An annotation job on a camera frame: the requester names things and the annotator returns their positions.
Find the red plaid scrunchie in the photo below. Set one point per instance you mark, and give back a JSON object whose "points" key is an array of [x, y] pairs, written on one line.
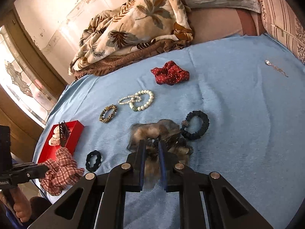
{"points": [[62, 172]]}

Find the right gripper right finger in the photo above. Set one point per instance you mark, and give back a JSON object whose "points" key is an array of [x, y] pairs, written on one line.
{"points": [[167, 160]]}

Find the white dotted scrunchie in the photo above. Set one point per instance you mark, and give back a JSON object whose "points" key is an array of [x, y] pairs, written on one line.
{"points": [[55, 139]]}

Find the pink maroon pillow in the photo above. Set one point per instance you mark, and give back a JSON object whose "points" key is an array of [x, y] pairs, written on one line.
{"points": [[216, 23]]}

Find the grey brown sheer scrunchie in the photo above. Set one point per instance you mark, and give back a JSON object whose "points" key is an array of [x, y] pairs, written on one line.
{"points": [[152, 133]]}

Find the black hair claw clip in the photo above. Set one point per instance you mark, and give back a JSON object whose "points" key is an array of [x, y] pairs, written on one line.
{"points": [[64, 133]]}

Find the silver hair pin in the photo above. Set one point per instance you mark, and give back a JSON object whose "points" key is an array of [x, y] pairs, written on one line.
{"points": [[268, 63]]}

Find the leaf patterned blanket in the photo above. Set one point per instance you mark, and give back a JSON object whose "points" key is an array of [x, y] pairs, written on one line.
{"points": [[134, 26]]}

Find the small black scrunchie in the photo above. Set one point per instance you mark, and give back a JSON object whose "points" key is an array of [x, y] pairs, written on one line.
{"points": [[93, 161]]}

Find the brown ruffled blanket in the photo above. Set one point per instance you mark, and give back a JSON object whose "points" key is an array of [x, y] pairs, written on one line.
{"points": [[114, 62]]}

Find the red polka dot scrunchie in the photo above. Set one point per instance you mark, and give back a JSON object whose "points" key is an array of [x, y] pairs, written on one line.
{"points": [[170, 74]]}

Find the red tray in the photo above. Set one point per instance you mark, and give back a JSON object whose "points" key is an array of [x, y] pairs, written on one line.
{"points": [[48, 152]]}

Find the person's left hand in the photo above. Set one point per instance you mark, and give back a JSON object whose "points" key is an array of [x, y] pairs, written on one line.
{"points": [[21, 207]]}

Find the striped floral pillow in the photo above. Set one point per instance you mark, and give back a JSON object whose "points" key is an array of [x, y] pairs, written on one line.
{"points": [[282, 24]]}

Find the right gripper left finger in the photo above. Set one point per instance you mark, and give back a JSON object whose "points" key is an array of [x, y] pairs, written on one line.
{"points": [[135, 176]]}

